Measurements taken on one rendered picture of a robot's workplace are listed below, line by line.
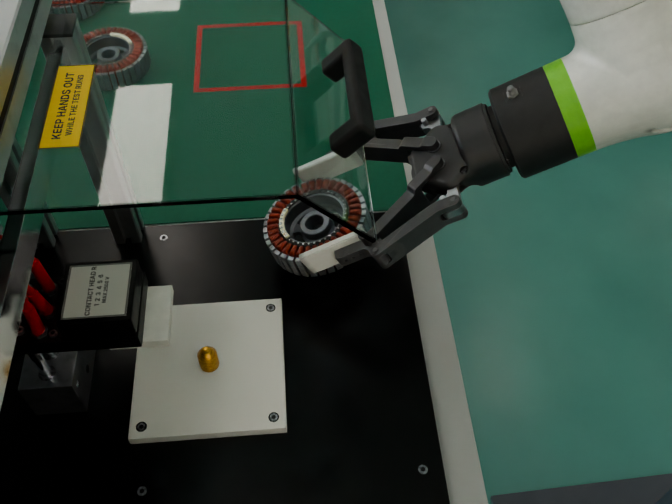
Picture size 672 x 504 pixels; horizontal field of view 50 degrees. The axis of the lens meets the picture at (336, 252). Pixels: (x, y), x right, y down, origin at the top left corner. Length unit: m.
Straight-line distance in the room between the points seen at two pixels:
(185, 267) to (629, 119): 0.49
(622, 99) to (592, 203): 1.36
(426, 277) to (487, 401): 0.81
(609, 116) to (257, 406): 0.42
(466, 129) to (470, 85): 1.60
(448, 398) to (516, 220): 1.20
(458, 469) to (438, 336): 0.15
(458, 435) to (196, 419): 0.26
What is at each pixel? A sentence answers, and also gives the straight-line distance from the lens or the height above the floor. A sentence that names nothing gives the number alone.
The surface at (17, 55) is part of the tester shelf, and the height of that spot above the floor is 1.10.
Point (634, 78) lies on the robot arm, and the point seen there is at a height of 1.04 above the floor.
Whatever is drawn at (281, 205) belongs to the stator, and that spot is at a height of 0.84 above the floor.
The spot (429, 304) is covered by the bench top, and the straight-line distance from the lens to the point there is 0.83.
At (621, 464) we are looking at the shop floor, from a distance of 1.65.
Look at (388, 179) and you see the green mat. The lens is 0.94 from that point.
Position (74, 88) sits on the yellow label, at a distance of 0.61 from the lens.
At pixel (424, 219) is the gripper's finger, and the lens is 0.68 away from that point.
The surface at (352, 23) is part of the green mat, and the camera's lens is 1.20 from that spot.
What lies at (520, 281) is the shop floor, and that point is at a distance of 1.82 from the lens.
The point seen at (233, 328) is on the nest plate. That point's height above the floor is 0.78.
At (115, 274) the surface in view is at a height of 0.92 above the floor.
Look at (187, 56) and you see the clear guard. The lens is 0.62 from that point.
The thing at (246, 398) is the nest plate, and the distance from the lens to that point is 0.73.
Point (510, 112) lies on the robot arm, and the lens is 0.69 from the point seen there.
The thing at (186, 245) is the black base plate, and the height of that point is 0.77.
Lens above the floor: 1.43
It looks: 52 degrees down
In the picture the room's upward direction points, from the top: straight up
